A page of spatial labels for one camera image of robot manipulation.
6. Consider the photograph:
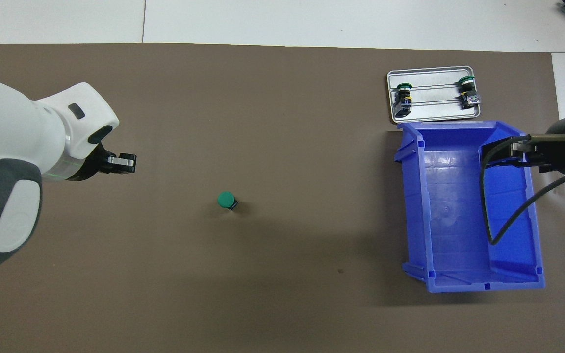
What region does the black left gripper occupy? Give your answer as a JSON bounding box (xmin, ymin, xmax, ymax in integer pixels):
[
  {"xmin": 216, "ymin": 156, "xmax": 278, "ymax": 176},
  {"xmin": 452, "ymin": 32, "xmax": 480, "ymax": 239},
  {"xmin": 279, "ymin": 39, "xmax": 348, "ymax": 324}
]
[{"xmin": 66, "ymin": 145, "xmax": 137, "ymax": 183}]

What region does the silver metal tray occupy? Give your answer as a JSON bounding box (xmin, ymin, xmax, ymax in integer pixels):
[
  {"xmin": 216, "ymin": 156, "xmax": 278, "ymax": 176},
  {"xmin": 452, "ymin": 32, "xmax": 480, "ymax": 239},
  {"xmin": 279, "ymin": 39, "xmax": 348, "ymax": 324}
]
[{"xmin": 386, "ymin": 66, "xmax": 481, "ymax": 123}]

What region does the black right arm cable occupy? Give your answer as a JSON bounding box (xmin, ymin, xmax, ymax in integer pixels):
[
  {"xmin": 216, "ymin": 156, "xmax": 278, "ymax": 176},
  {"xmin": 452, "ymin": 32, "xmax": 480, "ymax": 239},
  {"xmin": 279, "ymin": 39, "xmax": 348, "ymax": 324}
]
[{"xmin": 478, "ymin": 133, "xmax": 565, "ymax": 246}]

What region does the brown table mat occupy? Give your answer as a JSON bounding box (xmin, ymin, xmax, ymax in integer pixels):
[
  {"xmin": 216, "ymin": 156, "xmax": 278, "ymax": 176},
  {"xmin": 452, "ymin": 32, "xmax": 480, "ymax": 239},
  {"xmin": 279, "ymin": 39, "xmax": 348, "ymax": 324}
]
[{"xmin": 0, "ymin": 43, "xmax": 565, "ymax": 353}]

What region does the green push button switch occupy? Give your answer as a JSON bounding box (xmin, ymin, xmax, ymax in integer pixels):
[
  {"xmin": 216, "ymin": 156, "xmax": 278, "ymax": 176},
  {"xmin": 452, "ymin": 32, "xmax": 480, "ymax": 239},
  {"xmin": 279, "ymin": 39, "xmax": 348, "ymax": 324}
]
[
  {"xmin": 216, "ymin": 191, "xmax": 239, "ymax": 212},
  {"xmin": 393, "ymin": 83, "xmax": 414, "ymax": 117},
  {"xmin": 458, "ymin": 76, "xmax": 482, "ymax": 109}
]

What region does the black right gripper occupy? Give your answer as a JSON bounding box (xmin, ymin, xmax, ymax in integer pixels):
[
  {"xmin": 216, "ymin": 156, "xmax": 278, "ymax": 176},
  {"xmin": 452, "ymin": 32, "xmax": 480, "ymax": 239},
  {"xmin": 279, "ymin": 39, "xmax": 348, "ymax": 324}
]
[{"xmin": 480, "ymin": 114, "xmax": 565, "ymax": 176}]

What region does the blue plastic storage bin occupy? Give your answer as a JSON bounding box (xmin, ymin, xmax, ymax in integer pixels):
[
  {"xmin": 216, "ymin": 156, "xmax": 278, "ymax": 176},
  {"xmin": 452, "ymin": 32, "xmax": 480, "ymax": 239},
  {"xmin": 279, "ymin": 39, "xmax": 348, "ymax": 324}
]
[{"xmin": 393, "ymin": 120, "xmax": 546, "ymax": 294}]

